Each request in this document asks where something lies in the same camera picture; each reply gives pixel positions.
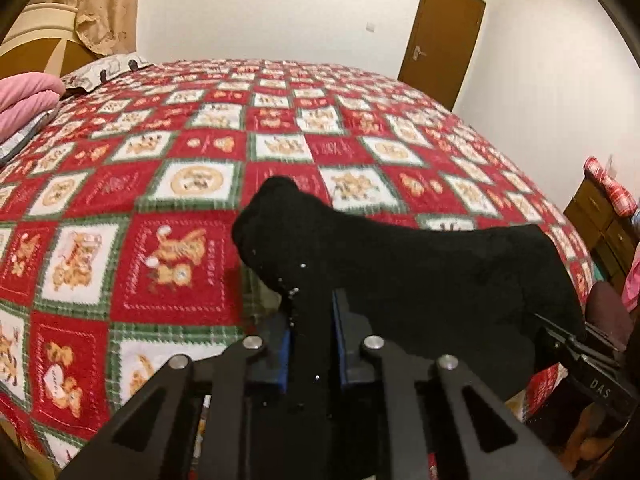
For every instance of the brown wooden door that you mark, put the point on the brown wooden door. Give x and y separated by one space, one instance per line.
440 35

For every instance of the folded pink quilt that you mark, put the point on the folded pink quilt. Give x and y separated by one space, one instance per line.
25 100

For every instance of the red plaid cloth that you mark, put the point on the red plaid cloth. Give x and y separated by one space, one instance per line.
615 187

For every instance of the grey printed pillow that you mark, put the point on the grey printed pillow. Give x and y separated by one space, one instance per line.
100 70

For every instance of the dark red chair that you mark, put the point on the dark red chair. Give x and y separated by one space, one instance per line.
607 310

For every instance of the wooden dresser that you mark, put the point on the wooden dresser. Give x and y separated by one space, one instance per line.
595 210

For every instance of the beige patterned curtain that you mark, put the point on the beige patterned curtain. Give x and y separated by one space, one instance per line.
110 5

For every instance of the cream wooden headboard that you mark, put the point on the cream wooden headboard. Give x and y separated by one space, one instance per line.
45 25

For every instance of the red checkered printed blanket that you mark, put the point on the red checkered printed blanket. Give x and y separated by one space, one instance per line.
150 185

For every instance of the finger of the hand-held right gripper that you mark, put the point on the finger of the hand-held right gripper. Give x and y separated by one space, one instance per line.
565 327
555 352

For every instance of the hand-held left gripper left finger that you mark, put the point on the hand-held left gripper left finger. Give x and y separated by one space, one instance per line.
284 365

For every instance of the pink cloth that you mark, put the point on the pink cloth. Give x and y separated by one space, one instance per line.
632 285

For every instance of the black pants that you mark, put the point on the black pants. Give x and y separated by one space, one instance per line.
400 270

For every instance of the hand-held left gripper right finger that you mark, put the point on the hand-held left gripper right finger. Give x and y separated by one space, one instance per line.
342 355

